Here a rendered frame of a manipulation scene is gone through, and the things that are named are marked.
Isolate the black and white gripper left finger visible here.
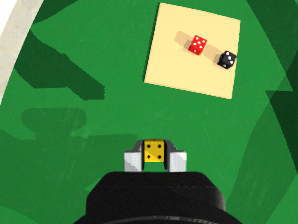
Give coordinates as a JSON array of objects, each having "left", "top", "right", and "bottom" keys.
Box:
[{"left": 124, "top": 140, "right": 145, "bottom": 172}]

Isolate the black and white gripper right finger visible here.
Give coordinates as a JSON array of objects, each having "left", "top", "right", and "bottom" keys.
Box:
[{"left": 163, "top": 140, "right": 186, "bottom": 172}]

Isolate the cream square mat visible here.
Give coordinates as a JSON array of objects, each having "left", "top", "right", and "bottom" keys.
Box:
[{"left": 145, "top": 3, "right": 240, "bottom": 99}]

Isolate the yellow die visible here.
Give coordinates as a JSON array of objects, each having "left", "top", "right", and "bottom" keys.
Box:
[{"left": 144, "top": 139, "right": 164, "bottom": 162}]

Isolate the red die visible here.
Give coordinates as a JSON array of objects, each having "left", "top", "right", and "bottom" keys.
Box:
[{"left": 188, "top": 35, "right": 207, "bottom": 56}]

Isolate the black die with white pips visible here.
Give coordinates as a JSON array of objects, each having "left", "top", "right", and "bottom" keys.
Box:
[{"left": 217, "top": 50, "right": 237, "bottom": 70}]

